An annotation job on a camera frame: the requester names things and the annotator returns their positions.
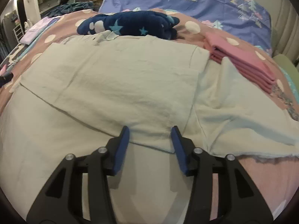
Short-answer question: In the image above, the pink polka-dot bed cover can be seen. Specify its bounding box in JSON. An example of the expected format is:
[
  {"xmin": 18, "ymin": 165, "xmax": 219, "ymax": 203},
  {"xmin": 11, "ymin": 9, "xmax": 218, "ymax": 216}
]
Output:
[{"xmin": 0, "ymin": 9, "xmax": 299, "ymax": 220}]

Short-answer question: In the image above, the pink folded clothes stack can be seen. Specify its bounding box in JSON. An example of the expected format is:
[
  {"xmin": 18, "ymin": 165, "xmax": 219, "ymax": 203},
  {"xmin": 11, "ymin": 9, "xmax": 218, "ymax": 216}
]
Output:
[{"xmin": 204, "ymin": 32, "xmax": 276, "ymax": 94}]

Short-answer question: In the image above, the blue tree-patterned pillow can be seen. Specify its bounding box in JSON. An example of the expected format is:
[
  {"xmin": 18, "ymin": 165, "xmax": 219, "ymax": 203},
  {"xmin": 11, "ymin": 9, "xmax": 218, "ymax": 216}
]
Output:
[{"xmin": 99, "ymin": 0, "xmax": 272, "ymax": 54}]

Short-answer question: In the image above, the navy star-patterned folded garment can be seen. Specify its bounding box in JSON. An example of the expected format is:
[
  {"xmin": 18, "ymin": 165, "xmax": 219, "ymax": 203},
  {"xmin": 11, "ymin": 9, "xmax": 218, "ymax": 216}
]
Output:
[{"xmin": 77, "ymin": 11, "xmax": 180, "ymax": 40}]

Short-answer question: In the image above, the lavender folded garment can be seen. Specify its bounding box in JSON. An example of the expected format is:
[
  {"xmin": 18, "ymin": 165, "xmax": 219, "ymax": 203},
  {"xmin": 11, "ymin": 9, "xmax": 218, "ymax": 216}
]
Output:
[{"xmin": 20, "ymin": 16, "xmax": 61, "ymax": 45}]

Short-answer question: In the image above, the green pillow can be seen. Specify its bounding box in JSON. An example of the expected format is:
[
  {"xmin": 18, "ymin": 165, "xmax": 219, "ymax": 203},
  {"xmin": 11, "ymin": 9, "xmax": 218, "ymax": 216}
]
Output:
[{"xmin": 273, "ymin": 54, "xmax": 298, "ymax": 98}]

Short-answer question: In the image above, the floral patterned cloth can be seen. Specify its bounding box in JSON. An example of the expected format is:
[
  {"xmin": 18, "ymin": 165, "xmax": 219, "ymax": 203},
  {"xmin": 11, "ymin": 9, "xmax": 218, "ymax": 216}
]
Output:
[{"xmin": 271, "ymin": 85, "xmax": 298, "ymax": 121}]

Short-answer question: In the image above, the dark teal fuzzy blanket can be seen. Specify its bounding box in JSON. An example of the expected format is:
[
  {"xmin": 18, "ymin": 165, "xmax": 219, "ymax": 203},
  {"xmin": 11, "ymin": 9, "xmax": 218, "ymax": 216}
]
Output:
[{"xmin": 41, "ymin": 1, "xmax": 94, "ymax": 18}]

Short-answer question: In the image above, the beige curtain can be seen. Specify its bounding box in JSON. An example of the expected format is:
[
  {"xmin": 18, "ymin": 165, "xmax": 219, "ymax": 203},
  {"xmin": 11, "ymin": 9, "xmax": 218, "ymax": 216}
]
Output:
[{"xmin": 266, "ymin": 0, "xmax": 298, "ymax": 64}]

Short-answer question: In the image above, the light grey long-sleeve shirt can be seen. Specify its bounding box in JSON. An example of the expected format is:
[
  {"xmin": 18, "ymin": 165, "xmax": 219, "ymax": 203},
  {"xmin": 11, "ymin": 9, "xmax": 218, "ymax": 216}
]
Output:
[{"xmin": 0, "ymin": 31, "xmax": 299, "ymax": 224}]

